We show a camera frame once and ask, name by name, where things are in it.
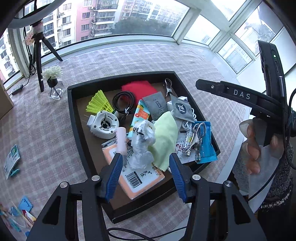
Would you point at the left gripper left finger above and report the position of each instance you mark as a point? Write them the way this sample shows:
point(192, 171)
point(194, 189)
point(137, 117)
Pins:
point(58, 218)

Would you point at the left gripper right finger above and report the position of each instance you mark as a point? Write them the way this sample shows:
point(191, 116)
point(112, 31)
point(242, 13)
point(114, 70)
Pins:
point(218, 211)

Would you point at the teal clothes peg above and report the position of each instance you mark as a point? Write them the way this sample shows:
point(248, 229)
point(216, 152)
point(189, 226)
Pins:
point(14, 172)

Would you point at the pink lotion bottle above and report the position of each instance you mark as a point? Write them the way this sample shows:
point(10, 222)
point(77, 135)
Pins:
point(121, 146)

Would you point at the metal clamp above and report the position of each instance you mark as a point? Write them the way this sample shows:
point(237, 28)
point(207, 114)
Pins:
point(168, 86)

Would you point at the light green cloth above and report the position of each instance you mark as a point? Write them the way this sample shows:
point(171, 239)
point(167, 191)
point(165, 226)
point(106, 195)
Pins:
point(166, 133)

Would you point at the grey foil pouch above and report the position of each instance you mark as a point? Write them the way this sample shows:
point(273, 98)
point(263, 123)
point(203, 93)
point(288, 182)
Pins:
point(156, 104)

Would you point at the clear plastic bag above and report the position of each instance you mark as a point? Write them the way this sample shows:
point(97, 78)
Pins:
point(140, 143)

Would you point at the blue white product package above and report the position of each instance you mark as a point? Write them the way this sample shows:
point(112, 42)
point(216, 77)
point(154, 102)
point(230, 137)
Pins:
point(11, 161)

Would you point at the person right hand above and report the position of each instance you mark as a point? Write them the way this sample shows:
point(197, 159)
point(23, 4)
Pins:
point(252, 149)

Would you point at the small red snack sachet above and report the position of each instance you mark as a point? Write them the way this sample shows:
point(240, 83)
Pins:
point(29, 217)

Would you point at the blue phone stand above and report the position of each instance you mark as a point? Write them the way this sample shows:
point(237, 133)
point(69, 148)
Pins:
point(25, 204)

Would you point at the orange label box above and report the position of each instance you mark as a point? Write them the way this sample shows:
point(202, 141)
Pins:
point(136, 182)

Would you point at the white round fan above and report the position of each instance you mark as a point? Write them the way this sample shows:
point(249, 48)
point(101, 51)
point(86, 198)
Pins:
point(103, 125)

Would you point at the black tray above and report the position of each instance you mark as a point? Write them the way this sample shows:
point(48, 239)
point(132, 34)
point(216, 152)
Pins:
point(95, 153)

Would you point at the yellow shuttlecock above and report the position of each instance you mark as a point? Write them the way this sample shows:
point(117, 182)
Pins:
point(98, 103)

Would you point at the wooden backboard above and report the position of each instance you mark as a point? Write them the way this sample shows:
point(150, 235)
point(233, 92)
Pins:
point(6, 103)

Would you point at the red cloth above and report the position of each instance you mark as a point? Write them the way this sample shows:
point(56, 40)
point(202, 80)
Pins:
point(139, 89)

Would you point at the white flower vase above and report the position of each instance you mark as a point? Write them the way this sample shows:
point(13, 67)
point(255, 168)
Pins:
point(52, 75)

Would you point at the ring light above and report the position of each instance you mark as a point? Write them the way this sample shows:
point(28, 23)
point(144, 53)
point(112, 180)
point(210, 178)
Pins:
point(35, 16)

